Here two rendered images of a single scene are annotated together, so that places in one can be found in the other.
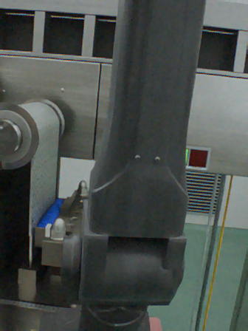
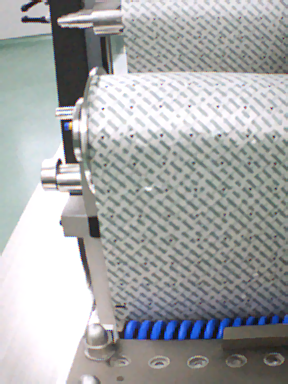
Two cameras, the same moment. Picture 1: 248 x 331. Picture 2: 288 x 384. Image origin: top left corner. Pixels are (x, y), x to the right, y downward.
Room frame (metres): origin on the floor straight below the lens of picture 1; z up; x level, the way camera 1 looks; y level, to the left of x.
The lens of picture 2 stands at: (0.91, -0.46, 1.55)
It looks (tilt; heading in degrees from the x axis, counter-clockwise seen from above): 28 degrees down; 99
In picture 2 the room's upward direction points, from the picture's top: 6 degrees counter-clockwise
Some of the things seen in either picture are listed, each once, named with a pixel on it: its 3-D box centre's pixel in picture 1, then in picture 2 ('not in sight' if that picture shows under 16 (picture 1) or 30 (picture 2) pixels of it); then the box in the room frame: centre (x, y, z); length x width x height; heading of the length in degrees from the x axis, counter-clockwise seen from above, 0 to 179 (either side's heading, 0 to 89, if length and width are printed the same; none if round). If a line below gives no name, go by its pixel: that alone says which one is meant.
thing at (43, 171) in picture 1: (44, 184); (212, 264); (0.87, 0.20, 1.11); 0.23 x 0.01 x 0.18; 178
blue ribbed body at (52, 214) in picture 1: (52, 216); (214, 332); (0.87, 0.18, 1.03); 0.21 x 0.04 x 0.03; 178
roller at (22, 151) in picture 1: (24, 129); not in sight; (0.87, 0.26, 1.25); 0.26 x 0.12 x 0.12; 178
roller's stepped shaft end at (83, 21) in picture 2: not in sight; (77, 19); (0.68, 0.52, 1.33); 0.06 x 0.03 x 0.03; 178
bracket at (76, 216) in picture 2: not in sight; (95, 263); (0.71, 0.30, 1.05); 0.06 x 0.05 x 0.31; 178
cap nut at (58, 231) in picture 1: (58, 227); (97, 339); (0.74, 0.13, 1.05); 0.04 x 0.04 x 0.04
